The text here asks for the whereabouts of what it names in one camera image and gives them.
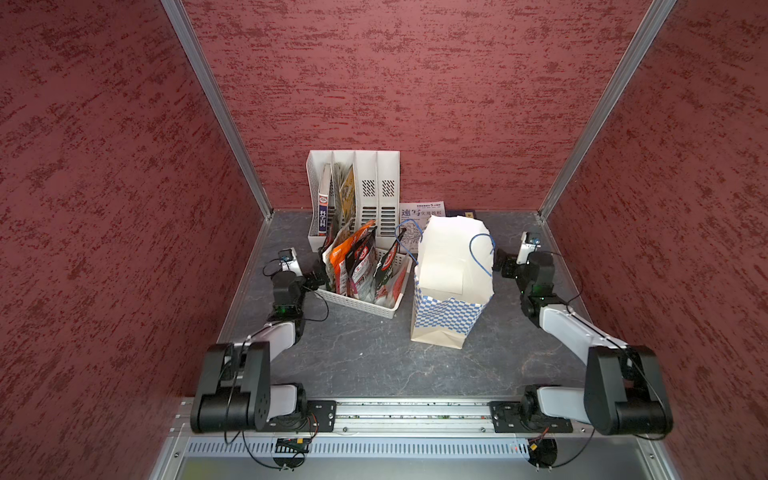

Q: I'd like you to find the blue checkered paper bag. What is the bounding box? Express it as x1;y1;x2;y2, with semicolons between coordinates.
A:
410;216;496;349

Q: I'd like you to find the right aluminium corner post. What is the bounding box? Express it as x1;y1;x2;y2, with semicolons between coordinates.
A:
539;0;676;222

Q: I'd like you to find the dark red condiment packet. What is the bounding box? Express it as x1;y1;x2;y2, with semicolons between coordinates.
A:
374;229;410;308

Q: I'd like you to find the left aluminium corner post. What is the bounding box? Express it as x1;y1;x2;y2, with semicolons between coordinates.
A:
161;0;274;220

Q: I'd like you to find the orange condiment packet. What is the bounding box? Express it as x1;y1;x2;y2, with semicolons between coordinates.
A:
333;220;376;296

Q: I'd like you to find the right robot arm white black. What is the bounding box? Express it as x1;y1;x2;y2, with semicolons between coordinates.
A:
493;246;674;440

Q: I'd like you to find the aluminium corner post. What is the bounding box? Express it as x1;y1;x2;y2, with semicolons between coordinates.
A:
161;0;274;220
539;0;676;222

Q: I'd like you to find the white perforated plastic basket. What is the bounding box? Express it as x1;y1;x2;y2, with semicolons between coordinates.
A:
317;254;413;319

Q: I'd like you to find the black red condiment packet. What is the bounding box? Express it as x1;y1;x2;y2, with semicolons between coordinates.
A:
347;227;378;302

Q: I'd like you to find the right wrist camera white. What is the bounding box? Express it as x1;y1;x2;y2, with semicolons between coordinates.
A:
516;232;541;265

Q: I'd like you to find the white printed booklet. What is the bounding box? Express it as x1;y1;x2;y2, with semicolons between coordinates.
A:
396;201;446;254

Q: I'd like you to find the yellow packet in organizer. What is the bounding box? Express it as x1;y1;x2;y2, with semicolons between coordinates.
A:
334;163;355;227

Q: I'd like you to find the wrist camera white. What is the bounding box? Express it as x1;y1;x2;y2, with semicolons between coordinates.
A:
278;248;303;276
516;232;541;265

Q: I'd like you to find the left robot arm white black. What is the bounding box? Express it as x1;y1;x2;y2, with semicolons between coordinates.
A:
190;270;320;434

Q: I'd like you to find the dark blue book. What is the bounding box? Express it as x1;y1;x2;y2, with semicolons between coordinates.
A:
446;209;477;219

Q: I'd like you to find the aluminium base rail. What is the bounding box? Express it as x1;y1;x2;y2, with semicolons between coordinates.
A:
149;398;680;479

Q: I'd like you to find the white magazine file organizer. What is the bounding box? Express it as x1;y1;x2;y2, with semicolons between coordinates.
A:
306;150;401;251

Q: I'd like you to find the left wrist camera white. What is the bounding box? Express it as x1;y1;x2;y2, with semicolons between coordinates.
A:
278;248;303;276

